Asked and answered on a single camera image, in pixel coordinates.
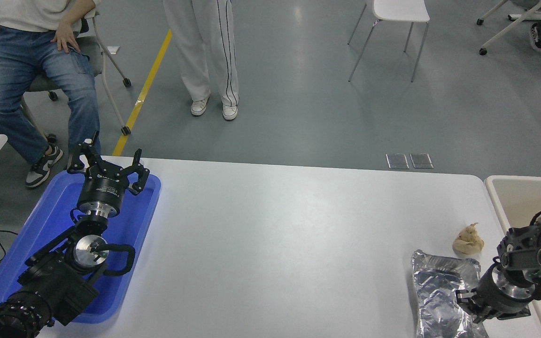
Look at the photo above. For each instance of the white paper scrap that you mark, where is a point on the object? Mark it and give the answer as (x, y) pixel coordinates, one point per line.
(113, 49)

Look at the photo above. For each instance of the white rolling chair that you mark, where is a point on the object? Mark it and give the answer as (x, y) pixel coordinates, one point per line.
(510, 30)

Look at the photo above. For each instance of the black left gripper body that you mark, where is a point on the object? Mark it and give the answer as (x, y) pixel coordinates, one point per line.
(104, 190)

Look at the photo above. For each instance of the person's left hand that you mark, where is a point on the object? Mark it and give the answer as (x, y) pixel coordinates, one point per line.
(66, 40)

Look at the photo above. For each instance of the crumpled tan paper ball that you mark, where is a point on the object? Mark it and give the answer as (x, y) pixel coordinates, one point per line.
(467, 243)

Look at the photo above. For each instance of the silver foil tray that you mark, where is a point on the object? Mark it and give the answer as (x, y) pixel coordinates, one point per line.
(439, 300)

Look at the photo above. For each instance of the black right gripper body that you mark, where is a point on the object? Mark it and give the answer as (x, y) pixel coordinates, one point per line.
(496, 303)

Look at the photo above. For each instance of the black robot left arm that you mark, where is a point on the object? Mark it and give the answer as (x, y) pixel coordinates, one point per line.
(59, 281)

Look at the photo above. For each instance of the person's left forearm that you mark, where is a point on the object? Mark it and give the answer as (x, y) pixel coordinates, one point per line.
(80, 11)

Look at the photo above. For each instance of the large pale bin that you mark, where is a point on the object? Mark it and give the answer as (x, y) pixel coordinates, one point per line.
(524, 202)

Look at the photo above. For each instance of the white floor bar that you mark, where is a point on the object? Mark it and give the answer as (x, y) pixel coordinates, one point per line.
(519, 17)

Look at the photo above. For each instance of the white chair with metal legs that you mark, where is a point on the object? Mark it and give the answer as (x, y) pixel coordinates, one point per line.
(399, 10)

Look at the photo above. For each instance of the blue plastic tray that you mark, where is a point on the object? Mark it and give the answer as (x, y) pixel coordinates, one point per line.
(50, 216)

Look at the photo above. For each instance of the standing person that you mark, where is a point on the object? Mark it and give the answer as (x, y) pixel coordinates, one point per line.
(202, 47)

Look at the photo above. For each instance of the metal floor socket cover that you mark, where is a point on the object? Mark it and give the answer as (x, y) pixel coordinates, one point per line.
(421, 161)
(397, 161)

